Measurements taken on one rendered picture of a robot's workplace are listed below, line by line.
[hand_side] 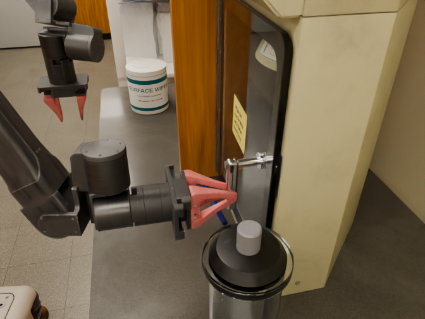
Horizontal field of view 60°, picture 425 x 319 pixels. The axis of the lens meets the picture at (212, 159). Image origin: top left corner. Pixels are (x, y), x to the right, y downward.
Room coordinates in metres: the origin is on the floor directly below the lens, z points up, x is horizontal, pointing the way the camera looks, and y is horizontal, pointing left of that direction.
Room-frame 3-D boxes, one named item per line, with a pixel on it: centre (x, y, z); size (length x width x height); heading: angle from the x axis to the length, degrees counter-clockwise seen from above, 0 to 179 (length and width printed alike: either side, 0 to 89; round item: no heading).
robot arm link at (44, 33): (0.77, 0.32, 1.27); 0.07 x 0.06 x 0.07; 76
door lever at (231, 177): (0.44, -0.04, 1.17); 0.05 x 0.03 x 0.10; 103
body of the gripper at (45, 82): (0.77, 0.33, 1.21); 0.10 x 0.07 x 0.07; 103
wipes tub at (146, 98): (1.16, 0.22, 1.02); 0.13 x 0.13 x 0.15
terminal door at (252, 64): (0.55, -0.05, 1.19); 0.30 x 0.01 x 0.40; 13
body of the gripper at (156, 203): (0.41, 0.08, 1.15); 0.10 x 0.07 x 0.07; 13
